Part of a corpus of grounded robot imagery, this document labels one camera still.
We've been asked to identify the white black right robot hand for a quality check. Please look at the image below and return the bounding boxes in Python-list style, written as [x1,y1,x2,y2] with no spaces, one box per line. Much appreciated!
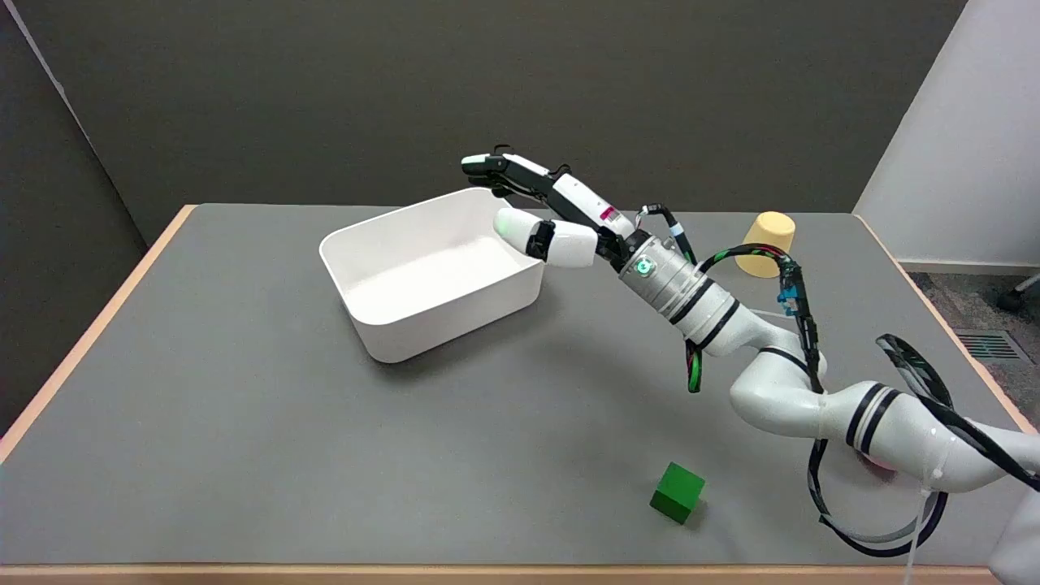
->
[461,149,652,273]

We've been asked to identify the black chair caster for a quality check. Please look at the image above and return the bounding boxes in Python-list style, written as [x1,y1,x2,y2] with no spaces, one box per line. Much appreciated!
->
[997,272,1040,314]

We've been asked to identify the thin white zip tie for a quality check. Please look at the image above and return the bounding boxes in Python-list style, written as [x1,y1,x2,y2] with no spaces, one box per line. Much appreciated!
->
[907,467,943,585]

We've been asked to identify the white plastic bin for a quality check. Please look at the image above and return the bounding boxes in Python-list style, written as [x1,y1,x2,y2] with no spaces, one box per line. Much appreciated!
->
[318,188,547,364]

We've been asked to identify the yellow cup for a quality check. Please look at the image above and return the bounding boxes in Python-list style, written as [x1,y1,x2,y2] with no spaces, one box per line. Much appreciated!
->
[734,211,797,280]

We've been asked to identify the green cube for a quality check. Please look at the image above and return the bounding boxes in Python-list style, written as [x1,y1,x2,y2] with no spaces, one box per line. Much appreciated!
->
[649,461,706,526]

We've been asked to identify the floor vent grate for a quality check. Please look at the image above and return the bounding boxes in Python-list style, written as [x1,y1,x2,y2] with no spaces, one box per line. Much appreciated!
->
[954,329,1024,362]

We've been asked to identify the long black looping cable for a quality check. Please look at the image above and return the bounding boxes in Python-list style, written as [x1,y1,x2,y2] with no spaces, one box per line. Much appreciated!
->
[697,243,950,558]

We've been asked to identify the black white braided cable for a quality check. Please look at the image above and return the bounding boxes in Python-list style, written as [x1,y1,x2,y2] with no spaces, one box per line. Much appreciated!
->
[875,333,1040,493]

